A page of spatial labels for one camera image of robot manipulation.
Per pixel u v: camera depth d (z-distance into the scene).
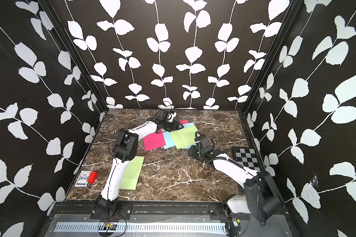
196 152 0.78
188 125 1.10
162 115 0.88
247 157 0.92
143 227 0.70
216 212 0.73
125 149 0.64
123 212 0.74
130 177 0.85
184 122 1.12
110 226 0.70
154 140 1.02
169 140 1.02
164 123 0.90
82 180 0.82
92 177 0.84
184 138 1.03
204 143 0.67
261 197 0.42
